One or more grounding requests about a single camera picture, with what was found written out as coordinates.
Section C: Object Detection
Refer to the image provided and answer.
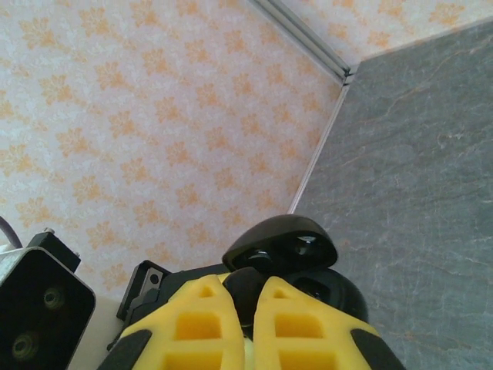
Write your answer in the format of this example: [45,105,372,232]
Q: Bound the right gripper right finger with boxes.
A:
[253,275,405,370]

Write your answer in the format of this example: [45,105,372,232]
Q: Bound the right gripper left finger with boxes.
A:
[96,274,246,370]

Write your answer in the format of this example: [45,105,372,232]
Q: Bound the black round earbud case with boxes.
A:
[222,214,370,329]

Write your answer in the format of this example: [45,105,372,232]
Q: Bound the aluminium frame post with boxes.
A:
[248,0,352,78]

